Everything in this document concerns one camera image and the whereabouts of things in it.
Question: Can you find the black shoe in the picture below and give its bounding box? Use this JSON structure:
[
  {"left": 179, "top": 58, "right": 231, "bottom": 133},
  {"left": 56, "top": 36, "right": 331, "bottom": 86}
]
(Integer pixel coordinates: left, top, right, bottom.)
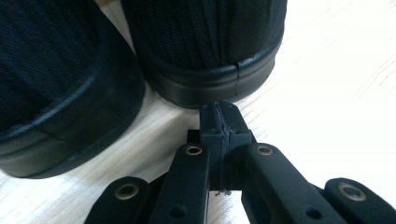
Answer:
[
  {"left": 0, "top": 0, "right": 147, "bottom": 180},
  {"left": 120, "top": 0, "right": 288, "bottom": 110}
]

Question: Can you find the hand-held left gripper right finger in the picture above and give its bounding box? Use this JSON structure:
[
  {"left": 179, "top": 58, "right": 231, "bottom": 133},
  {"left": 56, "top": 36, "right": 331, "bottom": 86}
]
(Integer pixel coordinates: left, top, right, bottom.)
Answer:
[{"left": 218, "top": 101, "right": 347, "bottom": 224}]

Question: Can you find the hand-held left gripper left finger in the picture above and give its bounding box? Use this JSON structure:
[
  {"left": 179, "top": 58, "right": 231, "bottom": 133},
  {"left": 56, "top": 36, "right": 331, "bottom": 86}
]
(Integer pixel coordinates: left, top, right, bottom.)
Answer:
[{"left": 148, "top": 102, "right": 223, "bottom": 224}]

